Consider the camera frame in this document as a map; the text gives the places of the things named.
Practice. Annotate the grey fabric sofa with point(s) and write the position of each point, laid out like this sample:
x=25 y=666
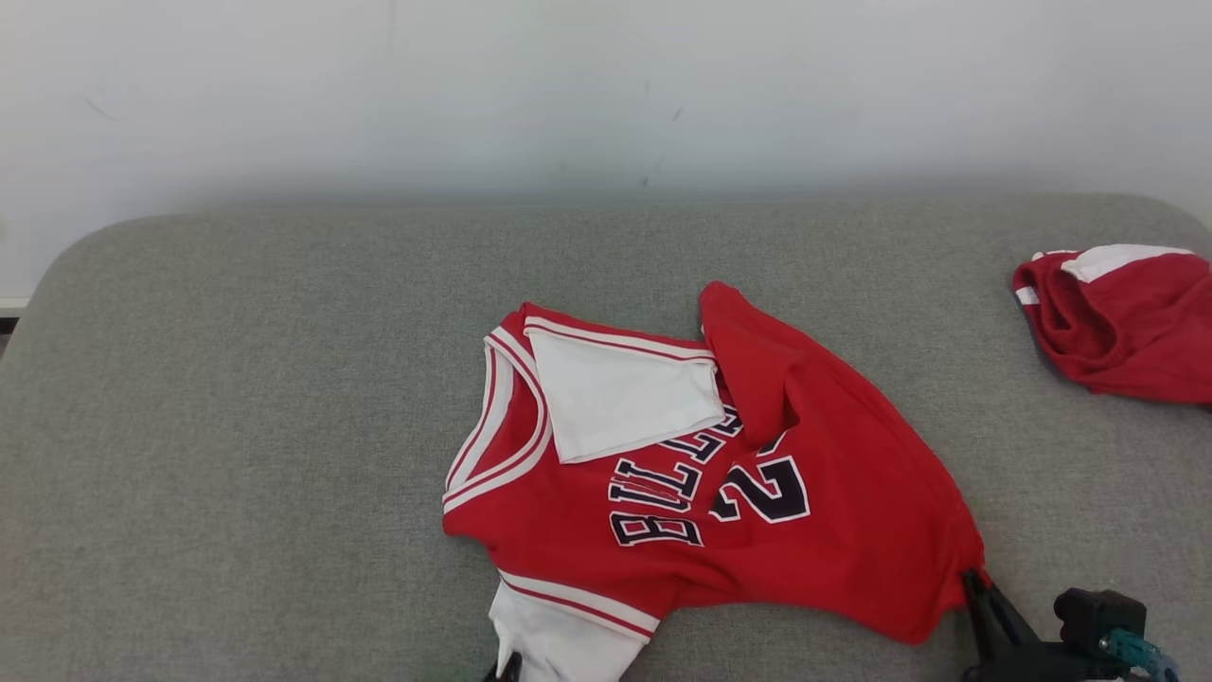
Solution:
x=237 y=426

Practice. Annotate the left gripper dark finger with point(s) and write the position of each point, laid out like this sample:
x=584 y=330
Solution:
x=507 y=671

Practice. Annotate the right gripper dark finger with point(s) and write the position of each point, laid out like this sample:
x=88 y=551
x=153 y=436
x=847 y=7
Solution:
x=1009 y=625
x=983 y=630

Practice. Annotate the red shorts white side stripe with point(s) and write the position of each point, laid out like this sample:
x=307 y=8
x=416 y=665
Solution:
x=1136 y=332

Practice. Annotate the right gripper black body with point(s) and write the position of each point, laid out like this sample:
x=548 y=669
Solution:
x=1089 y=625

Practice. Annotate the red white Bulls jersey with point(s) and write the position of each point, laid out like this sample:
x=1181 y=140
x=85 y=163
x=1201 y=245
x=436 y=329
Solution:
x=833 y=530

